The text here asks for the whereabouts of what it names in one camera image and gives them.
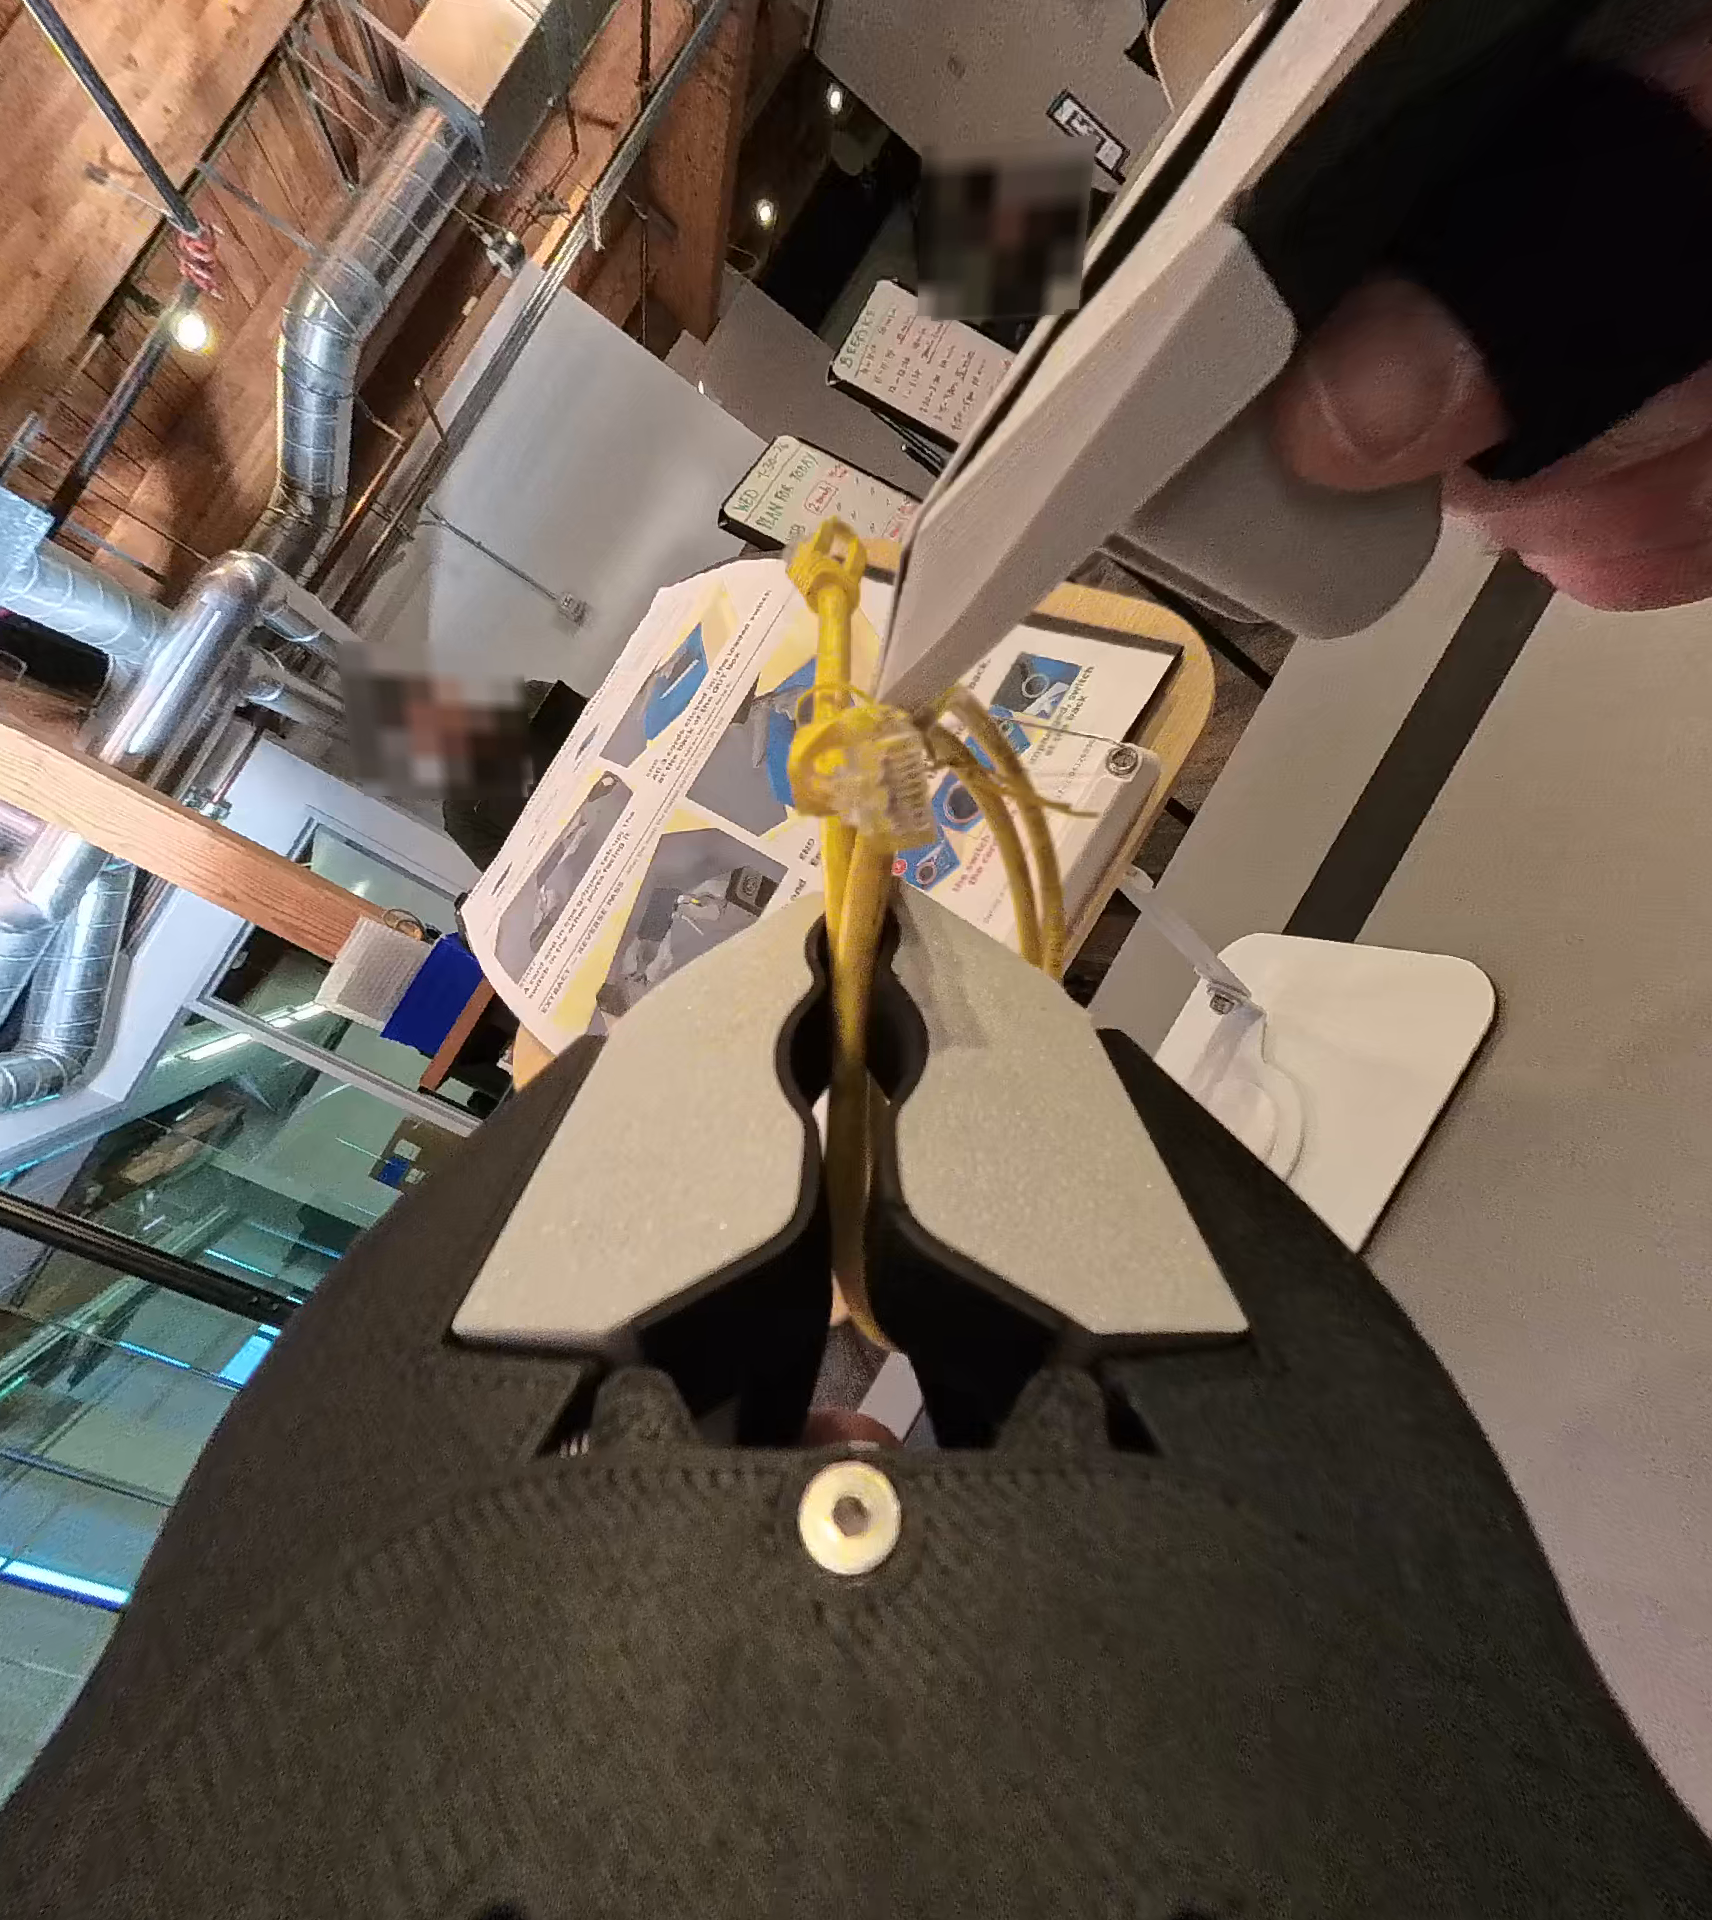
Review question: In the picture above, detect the brown wooden desk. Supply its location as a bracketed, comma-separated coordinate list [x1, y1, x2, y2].
[418, 975, 502, 1093]

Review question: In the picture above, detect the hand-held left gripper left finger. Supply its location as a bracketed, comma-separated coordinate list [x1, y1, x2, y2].
[451, 901, 832, 1450]

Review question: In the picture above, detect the blue plastic bin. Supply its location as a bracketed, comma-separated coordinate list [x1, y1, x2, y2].
[378, 933, 490, 1060]

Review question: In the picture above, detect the person's right hand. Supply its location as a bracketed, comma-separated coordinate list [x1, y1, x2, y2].
[1268, 0, 1712, 613]

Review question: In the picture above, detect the silver ventilation duct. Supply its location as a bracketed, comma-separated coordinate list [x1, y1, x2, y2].
[0, 105, 476, 1120]

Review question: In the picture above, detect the yellow ethernet cable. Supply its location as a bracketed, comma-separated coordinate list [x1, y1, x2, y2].
[784, 516, 1069, 1353]

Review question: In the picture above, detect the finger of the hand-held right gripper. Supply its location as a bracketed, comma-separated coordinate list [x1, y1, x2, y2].
[874, 195, 1447, 710]
[930, 0, 1416, 490]

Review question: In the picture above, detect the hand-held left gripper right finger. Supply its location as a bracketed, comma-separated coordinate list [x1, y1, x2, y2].
[871, 893, 1253, 1450]

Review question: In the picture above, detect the wooden pillar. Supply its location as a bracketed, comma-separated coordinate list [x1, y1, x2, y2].
[0, 727, 400, 962]

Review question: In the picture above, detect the white printed board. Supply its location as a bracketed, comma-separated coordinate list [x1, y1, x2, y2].
[829, 277, 1017, 452]
[721, 434, 934, 564]

